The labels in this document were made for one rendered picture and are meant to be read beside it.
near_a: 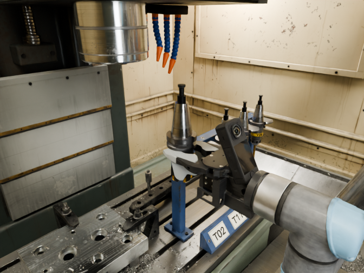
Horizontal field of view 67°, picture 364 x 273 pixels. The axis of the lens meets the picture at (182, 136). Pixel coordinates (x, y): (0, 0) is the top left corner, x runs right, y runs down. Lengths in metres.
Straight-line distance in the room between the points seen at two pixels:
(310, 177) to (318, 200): 1.13
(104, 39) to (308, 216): 0.49
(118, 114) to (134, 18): 0.75
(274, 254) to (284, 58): 0.92
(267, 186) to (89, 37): 0.45
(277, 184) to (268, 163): 1.18
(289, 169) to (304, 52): 0.61
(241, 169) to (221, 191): 0.06
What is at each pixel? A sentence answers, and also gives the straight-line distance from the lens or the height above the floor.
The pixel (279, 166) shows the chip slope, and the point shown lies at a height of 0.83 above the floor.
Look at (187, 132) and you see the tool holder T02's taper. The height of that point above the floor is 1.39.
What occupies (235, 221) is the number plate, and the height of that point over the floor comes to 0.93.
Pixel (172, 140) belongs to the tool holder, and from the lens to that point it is 0.55.
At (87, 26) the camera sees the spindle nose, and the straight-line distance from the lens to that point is 0.63.
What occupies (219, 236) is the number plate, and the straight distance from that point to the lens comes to 0.97.
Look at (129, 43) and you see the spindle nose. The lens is 0.62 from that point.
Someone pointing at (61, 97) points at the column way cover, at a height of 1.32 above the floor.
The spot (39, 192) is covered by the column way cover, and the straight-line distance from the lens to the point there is 1.22.
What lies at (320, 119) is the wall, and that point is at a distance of 1.51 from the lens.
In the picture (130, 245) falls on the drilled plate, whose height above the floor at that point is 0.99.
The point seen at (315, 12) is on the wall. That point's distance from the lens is 1.46.
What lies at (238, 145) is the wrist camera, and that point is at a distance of 0.48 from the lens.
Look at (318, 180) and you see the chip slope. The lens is 1.57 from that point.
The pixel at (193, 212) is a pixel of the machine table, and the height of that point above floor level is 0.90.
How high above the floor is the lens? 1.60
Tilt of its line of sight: 24 degrees down
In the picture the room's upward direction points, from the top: straight up
